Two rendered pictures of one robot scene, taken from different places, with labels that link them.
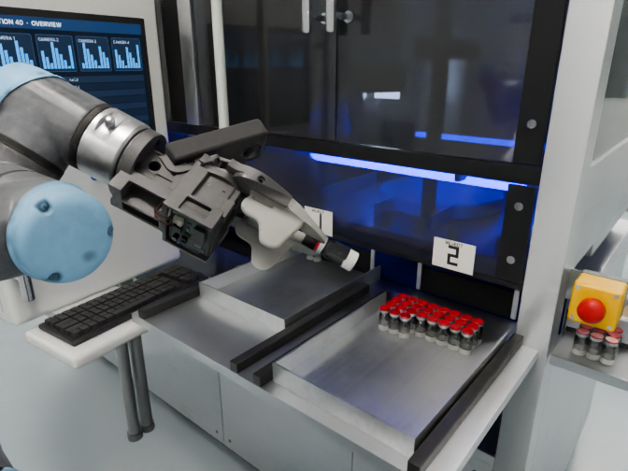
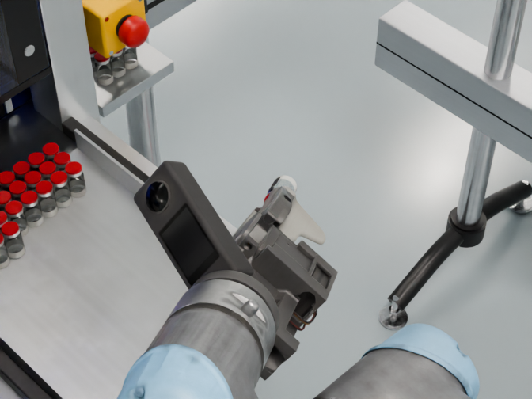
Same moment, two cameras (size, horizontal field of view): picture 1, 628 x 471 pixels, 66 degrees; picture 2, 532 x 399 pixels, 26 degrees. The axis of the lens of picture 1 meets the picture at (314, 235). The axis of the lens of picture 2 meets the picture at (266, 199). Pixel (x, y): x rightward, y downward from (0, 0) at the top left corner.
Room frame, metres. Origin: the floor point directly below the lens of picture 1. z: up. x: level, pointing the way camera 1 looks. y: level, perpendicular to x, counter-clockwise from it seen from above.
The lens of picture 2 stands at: (0.43, 0.66, 1.96)
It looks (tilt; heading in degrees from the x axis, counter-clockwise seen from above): 49 degrees down; 275
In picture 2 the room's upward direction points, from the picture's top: straight up
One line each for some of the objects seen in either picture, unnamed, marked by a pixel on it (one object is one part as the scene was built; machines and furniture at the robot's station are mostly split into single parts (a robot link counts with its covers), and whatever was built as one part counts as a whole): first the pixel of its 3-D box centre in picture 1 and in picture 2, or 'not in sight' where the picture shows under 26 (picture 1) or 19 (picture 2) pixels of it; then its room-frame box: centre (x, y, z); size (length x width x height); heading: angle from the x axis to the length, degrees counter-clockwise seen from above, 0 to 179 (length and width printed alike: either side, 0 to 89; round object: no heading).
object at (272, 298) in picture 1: (293, 279); not in sight; (1.02, 0.05, 0.90); 0.34 x 0.26 x 0.04; 140
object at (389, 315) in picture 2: not in sight; (463, 239); (0.14, -0.91, 0.07); 0.50 x 0.08 x 0.14; 50
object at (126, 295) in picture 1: (132, 297); not in sight; (1.08, 0.46, 0.82); 0.40 x 0.14 x 0.02; 147
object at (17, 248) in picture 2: (404, 325); (13, 240); (0.80, -0.17, 0.90); 0.02 x 0.02 x 0.05
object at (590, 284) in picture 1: (597, 299); (108, 13); (0.73, -0.48, 1.00); 0.08 x 0.07 x 0.07; 140
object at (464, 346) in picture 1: (426, 326); (24, 214); (0.80, -0.21, 0.90); 0.18 x 0.02 x 0.05; 50
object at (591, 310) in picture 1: (592, 309); (131, 30); (0.70, -0.45, 0.99); 0.04 x 0.04 x 0.04; 50
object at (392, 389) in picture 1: (395, 355); (82, 269); (0.71, -0.14, 0.90); 0.34 x 0.26 x 0.04; 140
